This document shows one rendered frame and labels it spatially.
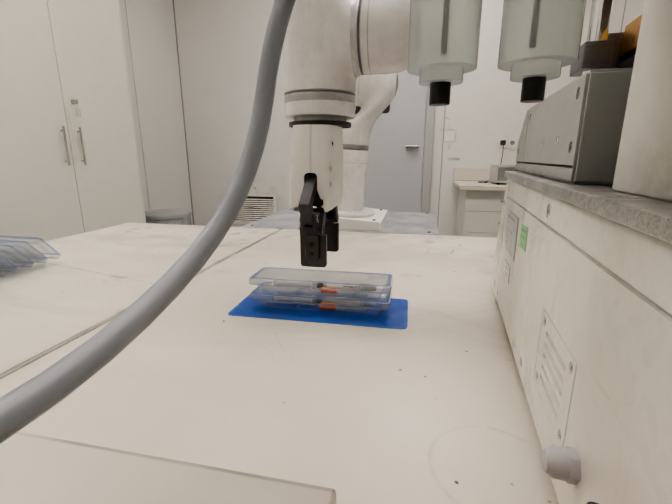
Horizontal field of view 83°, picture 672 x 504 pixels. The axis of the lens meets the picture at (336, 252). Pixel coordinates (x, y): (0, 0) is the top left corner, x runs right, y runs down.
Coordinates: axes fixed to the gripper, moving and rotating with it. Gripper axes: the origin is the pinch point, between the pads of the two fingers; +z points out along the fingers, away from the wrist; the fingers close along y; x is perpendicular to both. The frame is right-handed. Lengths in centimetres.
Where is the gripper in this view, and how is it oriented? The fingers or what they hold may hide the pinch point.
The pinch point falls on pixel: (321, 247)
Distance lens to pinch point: 49.8
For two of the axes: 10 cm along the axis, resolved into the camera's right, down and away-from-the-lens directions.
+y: -1.9, 2.4, -9.5
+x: 9.8, 0.5, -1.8
